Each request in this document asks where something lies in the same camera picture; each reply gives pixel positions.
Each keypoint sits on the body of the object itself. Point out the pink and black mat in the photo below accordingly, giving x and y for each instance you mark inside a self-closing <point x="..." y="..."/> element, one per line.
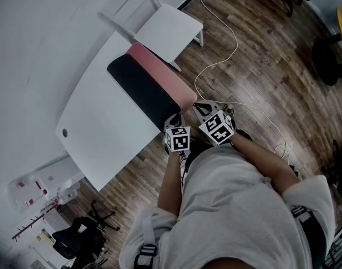
<point x="171" y="83"/>

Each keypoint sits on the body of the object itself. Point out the clear water jug red cap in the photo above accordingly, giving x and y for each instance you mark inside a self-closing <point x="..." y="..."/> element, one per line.
<point x="70" y="192"/>

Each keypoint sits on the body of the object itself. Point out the white storage boxes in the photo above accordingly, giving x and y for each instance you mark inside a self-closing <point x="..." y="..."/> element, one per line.
<point x="61" y="172"/>

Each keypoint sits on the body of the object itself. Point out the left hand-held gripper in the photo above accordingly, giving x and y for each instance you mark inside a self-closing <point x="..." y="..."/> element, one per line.
<point x="178" y="140"/>

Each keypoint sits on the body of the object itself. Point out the person's left forearm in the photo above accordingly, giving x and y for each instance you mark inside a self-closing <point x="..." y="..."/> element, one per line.
<point x="171" y="183"/>

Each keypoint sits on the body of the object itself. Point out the clear water bottle red label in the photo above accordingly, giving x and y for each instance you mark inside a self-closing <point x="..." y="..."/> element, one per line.
<point x="26" y="195"/>

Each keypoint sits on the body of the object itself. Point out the black round stool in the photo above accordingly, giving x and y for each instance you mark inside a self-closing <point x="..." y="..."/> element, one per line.
<point x="326" y="60"/>

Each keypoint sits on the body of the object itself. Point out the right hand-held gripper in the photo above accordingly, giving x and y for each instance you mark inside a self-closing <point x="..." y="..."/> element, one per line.
<point x="217" y="127"/>

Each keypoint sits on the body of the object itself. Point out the black mesh office chair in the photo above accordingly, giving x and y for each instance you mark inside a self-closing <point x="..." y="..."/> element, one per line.
<point x="78" y="242"/>

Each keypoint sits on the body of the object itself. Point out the person's black trousers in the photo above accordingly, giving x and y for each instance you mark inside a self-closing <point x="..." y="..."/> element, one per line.
<point x="199" y="150"/>

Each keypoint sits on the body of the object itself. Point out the black equipment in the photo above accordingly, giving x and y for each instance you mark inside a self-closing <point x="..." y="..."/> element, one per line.
<point x="340" y="169"/>

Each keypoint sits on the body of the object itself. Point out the white chair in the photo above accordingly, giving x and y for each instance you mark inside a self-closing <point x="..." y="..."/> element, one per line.
<point x="168" y="29"/>

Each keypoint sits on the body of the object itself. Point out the person's grey shoe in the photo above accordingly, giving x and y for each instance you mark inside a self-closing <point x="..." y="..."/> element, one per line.
<point x="229" y="109"/>

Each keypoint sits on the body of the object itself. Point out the person's right forearm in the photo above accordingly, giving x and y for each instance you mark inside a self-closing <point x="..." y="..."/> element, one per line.
<point x="266" y="164"/>

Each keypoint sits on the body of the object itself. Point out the brown coat rack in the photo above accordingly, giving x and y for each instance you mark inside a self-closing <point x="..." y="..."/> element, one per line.
<point x="31" y="224"/>

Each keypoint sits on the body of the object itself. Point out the person's grey shirt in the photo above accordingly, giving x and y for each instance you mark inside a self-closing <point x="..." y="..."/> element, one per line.
<point x="232" y="214"/>

